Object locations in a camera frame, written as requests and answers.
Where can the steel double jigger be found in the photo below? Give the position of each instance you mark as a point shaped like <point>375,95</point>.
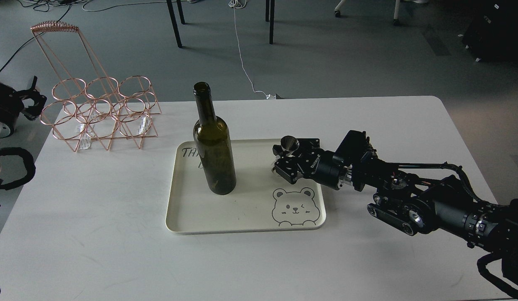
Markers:
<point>288,145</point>

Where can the black table leg left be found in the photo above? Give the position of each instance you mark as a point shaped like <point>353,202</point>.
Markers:
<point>176,13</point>

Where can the dark green wine bottle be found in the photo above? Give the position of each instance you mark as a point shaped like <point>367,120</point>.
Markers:
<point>212,138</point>

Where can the cream bear tray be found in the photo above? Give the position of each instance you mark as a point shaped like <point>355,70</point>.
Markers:
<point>261,200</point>

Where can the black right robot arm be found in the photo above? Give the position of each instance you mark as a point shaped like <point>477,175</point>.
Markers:
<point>415,198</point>

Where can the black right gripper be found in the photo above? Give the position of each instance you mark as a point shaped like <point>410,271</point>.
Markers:
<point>322,166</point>

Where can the black table leg right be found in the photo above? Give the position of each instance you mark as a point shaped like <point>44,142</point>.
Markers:
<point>270,7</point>

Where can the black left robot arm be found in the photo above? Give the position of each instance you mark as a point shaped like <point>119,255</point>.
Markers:
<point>29,103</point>

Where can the black table leg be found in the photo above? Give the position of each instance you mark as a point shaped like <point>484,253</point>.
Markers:
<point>270,7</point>
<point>176,13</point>

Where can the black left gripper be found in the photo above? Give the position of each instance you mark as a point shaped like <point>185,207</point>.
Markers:
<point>11,105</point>

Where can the rose gold wire wine rack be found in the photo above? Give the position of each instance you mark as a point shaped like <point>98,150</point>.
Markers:
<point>99,109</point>

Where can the white chair base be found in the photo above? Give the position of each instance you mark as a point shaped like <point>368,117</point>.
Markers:
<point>375,8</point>

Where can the black equipment case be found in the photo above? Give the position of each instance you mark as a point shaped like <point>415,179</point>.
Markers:
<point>493,33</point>

